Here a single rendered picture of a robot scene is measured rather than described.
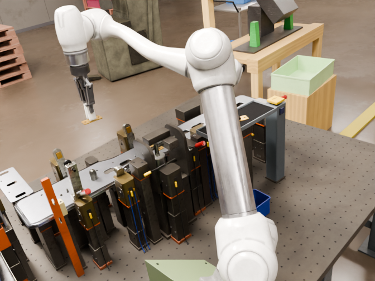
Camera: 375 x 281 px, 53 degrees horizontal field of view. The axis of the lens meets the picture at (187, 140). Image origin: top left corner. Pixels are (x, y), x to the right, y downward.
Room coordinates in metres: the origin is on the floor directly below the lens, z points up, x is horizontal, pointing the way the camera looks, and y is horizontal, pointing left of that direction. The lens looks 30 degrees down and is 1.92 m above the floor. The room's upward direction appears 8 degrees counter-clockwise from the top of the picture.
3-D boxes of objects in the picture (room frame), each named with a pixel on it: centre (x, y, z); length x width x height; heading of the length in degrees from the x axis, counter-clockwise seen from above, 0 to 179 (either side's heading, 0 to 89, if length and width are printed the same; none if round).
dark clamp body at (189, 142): (1.41, 0.00, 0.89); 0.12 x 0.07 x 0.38; 36
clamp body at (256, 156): (1.77, -0.43, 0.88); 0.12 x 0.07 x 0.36; 36
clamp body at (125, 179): (1.23, 0.27, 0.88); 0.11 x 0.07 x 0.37; 36
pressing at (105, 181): (1.58, 0.14, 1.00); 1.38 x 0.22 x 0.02; 126
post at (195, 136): (1.45, -0.05, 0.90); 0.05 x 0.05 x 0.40; 36
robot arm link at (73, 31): (1.44, 0.37, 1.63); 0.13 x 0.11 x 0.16; 159
